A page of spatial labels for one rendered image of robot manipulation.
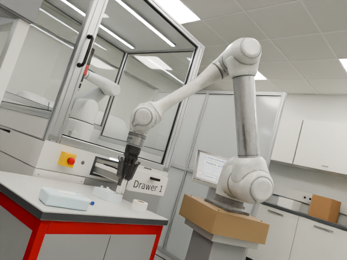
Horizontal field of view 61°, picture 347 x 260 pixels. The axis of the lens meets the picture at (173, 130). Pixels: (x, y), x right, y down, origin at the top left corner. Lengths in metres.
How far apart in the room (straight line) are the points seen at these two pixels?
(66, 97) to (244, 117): 0.91
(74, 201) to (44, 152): 0.59
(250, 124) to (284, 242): 3.11
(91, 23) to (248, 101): 0.93
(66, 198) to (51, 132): 0.63
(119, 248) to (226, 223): 0.49
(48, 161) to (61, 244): 0.65
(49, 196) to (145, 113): 0.48
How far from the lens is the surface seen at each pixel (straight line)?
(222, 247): 1.56
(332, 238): 4.16
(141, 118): 1.23
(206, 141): 3.56
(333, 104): 5.25
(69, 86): 1.65
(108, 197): 1.42
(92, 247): 1.17
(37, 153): 1.64
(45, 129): 1.64
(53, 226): 1.05
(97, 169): 1.78
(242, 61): 1.37
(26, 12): 1.30
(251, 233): 1.53
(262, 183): 1.33
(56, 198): 1.06
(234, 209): 1.55
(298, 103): 5.45
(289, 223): 4.32
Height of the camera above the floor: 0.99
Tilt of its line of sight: 7 degrees up
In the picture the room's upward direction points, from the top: 16 degrees clockwise
